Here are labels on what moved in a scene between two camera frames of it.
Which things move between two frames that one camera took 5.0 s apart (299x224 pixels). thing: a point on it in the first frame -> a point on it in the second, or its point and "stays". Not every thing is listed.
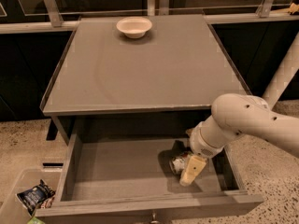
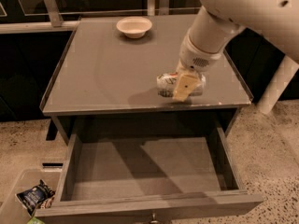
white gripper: x=200 y=146 -> x=195 y=58
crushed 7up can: x=177 y=162 -> x=166 y=84
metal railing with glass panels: x=34 y=7 stays
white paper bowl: x=134 y=27 stays
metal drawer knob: x=154 y=221 stays
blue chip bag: x=41 y=194 stays
